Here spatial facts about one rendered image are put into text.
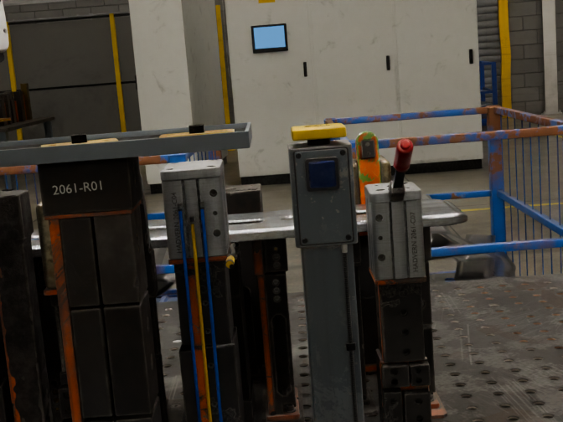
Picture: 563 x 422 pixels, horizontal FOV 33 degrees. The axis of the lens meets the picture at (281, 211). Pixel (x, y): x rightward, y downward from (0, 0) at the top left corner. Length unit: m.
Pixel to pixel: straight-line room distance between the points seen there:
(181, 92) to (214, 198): 8.01
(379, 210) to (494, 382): 0.47
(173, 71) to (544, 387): 7.88
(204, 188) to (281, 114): 8.00
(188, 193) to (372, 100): 8.05
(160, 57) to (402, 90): 2.36
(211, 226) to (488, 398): 0.54
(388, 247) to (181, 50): 8.03
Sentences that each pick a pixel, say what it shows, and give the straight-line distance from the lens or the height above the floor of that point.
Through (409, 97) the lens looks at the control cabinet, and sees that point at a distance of 9.26.
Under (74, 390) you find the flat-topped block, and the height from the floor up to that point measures 0.88.
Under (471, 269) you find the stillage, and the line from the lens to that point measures 3.56.
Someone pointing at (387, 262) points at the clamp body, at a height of 0.97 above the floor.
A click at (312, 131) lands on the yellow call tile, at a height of 1.16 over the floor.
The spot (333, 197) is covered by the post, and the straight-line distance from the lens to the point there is 1.04.
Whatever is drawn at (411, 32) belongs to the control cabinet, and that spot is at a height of 1.37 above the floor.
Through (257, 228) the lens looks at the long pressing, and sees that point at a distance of 1.33.
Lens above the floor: 1.24
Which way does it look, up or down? 9 degrees down
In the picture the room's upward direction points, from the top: 4 degrees counter-clockwise
